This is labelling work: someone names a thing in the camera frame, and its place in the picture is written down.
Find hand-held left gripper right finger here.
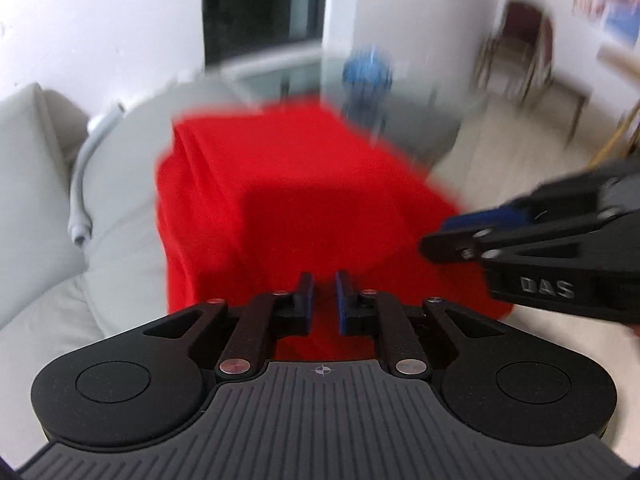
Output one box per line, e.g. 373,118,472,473
334,269,507,380

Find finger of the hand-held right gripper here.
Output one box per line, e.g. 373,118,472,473
441,156,640,234
419,209,632,266

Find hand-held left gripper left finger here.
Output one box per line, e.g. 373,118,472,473
141,271,316,380

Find red garment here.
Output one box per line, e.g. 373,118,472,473
152,102,516,361

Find dark red chair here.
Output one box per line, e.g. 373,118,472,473
475,0,591,141

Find blue water bottle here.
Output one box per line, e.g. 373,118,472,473
340,42,393,141

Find glass side table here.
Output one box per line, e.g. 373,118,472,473
220,52,323,103

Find grey sofa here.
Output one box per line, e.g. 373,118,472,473
0,77,311,351

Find dark window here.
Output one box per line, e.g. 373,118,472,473
200,0,331,68

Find grey cable hose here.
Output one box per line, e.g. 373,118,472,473
67,102,126,248

